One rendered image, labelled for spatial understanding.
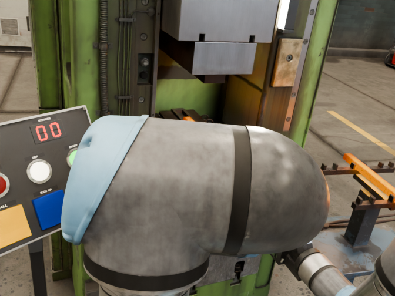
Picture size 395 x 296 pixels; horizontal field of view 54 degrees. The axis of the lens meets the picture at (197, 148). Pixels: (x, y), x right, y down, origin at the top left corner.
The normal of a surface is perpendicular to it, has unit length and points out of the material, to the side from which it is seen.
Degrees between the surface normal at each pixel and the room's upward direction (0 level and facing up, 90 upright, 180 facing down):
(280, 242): 106
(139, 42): 90
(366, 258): 0
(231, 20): 90
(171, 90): 90
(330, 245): 0
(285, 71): 90
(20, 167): 60
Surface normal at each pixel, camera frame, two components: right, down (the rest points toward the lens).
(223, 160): 0.08, -0.42
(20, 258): 0.10, -0.89
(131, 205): 0.03, 0.19
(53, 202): 0.68, -0.13
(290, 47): 0.37, 0.44
